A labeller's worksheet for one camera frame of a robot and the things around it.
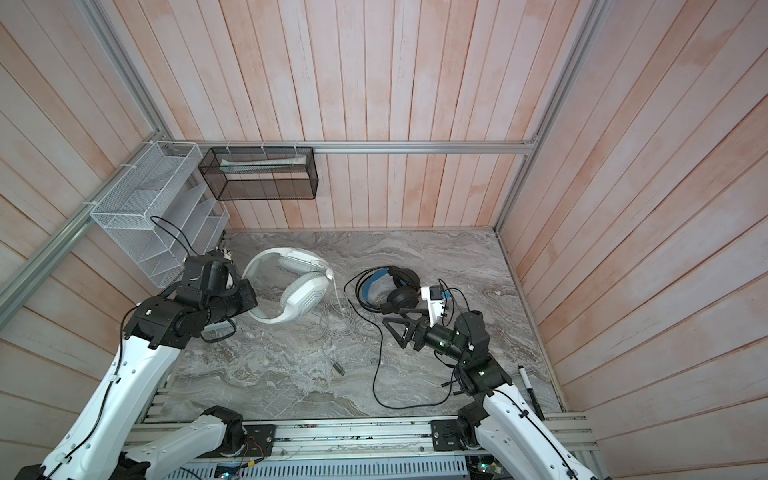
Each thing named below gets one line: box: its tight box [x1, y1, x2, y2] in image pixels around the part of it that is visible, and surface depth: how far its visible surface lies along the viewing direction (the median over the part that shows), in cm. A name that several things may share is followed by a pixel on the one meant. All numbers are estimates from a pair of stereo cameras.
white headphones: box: [242, 247, 334, 324], surface depth 64 cm
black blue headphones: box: [355, 266, 421, 315], surface depth 97 cm
